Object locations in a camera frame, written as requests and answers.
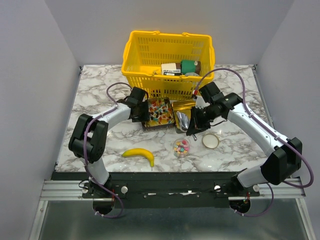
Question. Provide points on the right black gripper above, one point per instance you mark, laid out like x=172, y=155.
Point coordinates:
x=196, y=126

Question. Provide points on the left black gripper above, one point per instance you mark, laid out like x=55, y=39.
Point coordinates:
x=145, y=117

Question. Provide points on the shiny metal scoop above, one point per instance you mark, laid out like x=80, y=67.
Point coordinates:
x=183, y=119

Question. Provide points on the candy tin box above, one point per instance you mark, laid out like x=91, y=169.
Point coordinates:
x=164, y=114

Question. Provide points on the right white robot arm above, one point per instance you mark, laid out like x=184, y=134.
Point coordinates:
x=281, y=152

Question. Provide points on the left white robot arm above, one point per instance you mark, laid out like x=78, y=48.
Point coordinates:
x=88, y=139

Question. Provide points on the gold jar lid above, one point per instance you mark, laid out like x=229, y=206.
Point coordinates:
x=210, y=141

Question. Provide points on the clear plastic jar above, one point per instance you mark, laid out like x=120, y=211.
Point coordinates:
x=181, y=147

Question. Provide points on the yellow banana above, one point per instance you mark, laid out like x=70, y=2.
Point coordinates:
x=140, y=152

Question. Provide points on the white and black box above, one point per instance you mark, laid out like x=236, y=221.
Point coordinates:
x=171, y=68

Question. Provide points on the yellow plastic shopping basket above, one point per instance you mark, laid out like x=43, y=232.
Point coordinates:
x=146, y=51

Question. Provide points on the green and brown bottle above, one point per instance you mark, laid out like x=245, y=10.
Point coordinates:
x=189, y=66

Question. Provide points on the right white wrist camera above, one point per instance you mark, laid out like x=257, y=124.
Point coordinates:
x=199, y=101

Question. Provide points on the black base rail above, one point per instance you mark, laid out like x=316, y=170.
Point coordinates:
x=161, y=190

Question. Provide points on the aluminium frame rail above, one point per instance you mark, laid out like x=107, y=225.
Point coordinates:
x=68, y=190

